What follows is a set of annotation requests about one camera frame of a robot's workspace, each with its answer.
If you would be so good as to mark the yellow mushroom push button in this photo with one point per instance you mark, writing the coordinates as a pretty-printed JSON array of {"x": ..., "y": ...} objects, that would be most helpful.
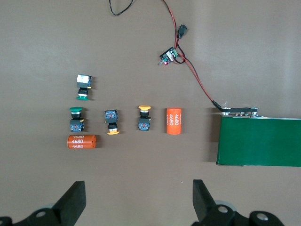
[
  {"x": 111, "y": 117},
  {"x": 144, "y": 123}
]

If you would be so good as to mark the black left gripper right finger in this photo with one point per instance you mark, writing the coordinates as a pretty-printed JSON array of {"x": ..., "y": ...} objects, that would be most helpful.
[{"x": 204, "y": 202}]

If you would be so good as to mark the black inline switch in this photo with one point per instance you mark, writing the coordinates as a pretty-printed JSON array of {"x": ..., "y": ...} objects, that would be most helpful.
[{"x": 182, "y": 30}]

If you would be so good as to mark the green conveyor belt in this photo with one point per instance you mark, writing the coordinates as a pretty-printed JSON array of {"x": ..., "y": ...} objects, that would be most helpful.
[{"x": 258, "y": 141}]

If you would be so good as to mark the orange 4680 cylinder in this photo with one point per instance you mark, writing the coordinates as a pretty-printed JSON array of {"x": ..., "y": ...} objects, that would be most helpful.
[
  {"x": 81, "y": 141},
  {"x": 174, "y": 121}
]

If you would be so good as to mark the small controller circuit board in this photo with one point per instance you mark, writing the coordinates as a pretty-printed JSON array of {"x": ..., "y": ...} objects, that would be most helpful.
[{"x": 168, "y": 56}]

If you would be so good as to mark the green mushroom push button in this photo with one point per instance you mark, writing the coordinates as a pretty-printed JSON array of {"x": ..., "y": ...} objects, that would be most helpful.
[
  {"x": 83, "y": 81},
  {"x": 76, "y": 124}
]

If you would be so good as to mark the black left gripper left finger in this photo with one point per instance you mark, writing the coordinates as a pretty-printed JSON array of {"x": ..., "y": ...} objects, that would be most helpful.
[{"x": 73, "y": 200}]

